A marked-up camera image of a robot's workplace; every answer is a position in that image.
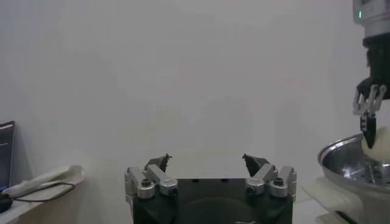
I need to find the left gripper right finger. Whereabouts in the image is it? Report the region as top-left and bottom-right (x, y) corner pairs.
(242, 153), (298, 199)

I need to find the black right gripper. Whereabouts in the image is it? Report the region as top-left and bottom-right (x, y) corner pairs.
(352, 32), (390, 149)

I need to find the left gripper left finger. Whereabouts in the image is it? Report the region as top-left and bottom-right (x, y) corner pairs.
(124, 153), (179, 200)

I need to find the white steamed baozi bun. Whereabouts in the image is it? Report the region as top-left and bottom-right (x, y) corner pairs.
(361, 127), (390, 162)

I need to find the stainless steel steamer basket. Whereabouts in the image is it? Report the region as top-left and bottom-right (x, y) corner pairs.
(317, 133), (390, 194)

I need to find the white electric cooking pot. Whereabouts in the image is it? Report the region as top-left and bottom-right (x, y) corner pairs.
(303, 176), (390, 224)

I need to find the white cloth bundle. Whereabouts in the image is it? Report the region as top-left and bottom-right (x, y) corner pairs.
(2, 165), (85, 196)

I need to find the white side table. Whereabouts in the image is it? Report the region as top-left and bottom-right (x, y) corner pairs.
(0, 175), (86, 224)

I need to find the dark monitor screen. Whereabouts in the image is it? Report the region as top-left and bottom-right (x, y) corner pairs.
(0, 121), (15, 189)

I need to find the thin black cable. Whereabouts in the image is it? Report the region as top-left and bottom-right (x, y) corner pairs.
(0, 181), (77, 214)

